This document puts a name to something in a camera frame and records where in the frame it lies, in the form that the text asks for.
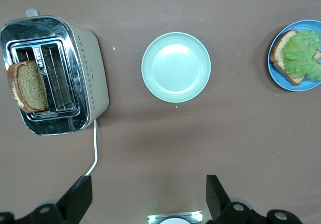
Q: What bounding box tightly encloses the green plate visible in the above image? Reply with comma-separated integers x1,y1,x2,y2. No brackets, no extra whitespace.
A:
141,31,212,103

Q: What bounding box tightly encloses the blue plate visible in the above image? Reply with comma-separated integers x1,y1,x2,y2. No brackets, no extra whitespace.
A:
267,19,321,92

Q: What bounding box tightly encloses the white toaster power cable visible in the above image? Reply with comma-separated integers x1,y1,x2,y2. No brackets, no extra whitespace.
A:
84,119,99,177

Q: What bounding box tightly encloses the green lettuce leaf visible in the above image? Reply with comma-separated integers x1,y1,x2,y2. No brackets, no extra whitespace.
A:
282,29,321,81

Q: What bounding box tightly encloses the brown bread slice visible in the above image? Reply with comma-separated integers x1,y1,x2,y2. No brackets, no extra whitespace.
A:
272,29,321,86
7,60,50,114

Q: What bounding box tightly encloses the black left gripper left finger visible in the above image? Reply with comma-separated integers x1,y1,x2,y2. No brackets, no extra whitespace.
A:
0,175,93,224

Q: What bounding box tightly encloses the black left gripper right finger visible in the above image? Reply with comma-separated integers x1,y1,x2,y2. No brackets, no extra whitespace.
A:
206,175,301,224

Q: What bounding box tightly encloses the beige chrome toaster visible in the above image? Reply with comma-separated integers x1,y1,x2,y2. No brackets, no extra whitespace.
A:
0,8,110,136

